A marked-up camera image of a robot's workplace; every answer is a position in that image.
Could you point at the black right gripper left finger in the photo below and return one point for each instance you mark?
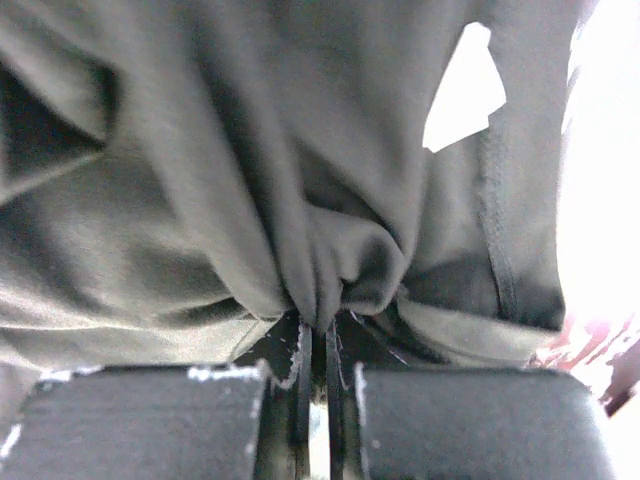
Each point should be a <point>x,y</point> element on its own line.
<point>244,420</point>

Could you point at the red t shirt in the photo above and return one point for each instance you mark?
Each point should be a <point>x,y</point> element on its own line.
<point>602,352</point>

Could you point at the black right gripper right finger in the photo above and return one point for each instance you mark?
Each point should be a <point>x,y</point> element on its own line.
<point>392,416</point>

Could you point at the black t shirt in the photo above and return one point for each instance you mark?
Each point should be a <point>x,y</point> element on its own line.
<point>177,175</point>

